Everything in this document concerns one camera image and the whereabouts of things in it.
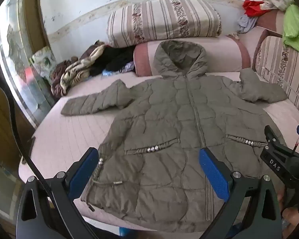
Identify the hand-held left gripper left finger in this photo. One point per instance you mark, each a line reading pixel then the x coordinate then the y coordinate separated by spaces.
pixel 86 165

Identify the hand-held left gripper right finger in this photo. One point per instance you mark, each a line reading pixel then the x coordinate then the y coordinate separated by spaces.
pixel 214 174

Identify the olive green puffer jacket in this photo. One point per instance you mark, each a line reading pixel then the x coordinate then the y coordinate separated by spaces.
pixel 169 129

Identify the person's right hand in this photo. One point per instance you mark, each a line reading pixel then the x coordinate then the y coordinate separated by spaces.
pixel 292 217

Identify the striped side cushion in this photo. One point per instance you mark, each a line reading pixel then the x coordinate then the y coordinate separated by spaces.
pixel 276 59

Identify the dark brown blanket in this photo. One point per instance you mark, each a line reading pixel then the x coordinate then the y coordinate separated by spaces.
pixel 58 77

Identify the clear plastic bag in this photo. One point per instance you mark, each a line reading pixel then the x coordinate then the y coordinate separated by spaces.
pixel 108 73

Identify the cream brown patterned blanket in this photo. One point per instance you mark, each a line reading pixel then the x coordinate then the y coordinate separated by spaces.
pixel 77 69

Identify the lime green garment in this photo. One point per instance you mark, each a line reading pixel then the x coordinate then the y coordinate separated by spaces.
pixel 295 27

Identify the floral printed pillow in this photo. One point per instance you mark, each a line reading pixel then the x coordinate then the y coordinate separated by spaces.
pixel 43 59

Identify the grey blue cloth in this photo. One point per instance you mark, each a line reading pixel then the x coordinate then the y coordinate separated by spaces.
pixel 246 23

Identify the red cloth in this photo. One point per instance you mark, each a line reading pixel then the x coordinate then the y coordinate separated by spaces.
pixel 251 8

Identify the glass window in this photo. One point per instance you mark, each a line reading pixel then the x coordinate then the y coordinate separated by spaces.
pixel 17 54

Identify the cream white cloth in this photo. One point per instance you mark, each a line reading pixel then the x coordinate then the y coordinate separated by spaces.
pixel 276 0

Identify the striped floral pillow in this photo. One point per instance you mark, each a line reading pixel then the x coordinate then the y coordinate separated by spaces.
pixel 164 20

